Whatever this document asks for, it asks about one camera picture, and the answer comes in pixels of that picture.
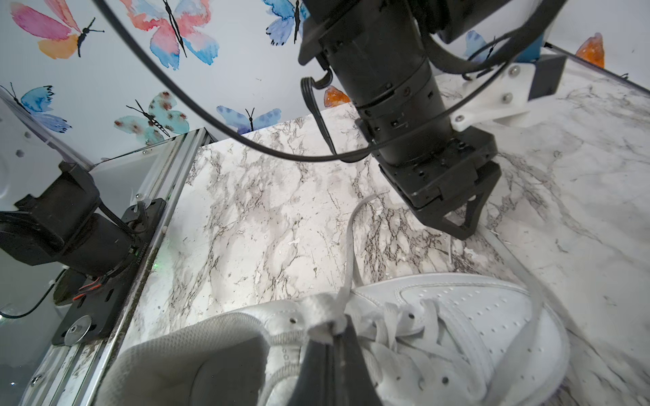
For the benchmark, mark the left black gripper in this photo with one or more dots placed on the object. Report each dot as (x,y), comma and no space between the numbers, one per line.
(448,191)

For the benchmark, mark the white sneaker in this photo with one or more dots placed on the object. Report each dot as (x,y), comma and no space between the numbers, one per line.
(427,339)

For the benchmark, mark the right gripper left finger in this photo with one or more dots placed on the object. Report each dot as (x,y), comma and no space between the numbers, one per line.
(315,384)

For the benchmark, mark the aluminium front rail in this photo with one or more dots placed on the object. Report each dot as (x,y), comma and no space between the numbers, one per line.
(36,299)

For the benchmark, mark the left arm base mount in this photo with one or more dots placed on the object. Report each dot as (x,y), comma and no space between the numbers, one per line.
(69,224)

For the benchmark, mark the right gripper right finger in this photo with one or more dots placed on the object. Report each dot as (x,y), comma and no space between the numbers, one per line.
(352,384)

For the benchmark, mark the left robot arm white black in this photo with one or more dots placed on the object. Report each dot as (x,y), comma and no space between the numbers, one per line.
(376,53)

